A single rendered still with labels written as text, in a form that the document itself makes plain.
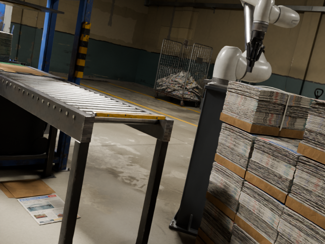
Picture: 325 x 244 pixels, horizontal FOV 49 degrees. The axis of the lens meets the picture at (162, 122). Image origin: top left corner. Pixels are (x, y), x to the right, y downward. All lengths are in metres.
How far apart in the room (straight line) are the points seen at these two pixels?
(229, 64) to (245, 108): 0.52
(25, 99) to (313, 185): 1.53
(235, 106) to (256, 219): 0.59
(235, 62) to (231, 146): 0.64
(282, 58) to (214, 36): 2.30
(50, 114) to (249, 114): 1.00
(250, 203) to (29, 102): 1.28
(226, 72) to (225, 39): 8.15
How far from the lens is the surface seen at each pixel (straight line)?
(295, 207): 1.61
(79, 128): 1.62
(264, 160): 1.76
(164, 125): 1.90
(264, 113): 1.86
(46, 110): 1.90
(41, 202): 2.62
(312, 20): 9.18
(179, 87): 9.54
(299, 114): 2.02
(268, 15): 2.22
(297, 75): 9.06
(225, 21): 10.62
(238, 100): 1.95
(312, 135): 1.56
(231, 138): 1.95
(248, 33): 2.59
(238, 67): 2.36
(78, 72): 3.03
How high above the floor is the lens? 1.10
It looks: 10 degrees down
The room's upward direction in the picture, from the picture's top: 12 degrees clockwise
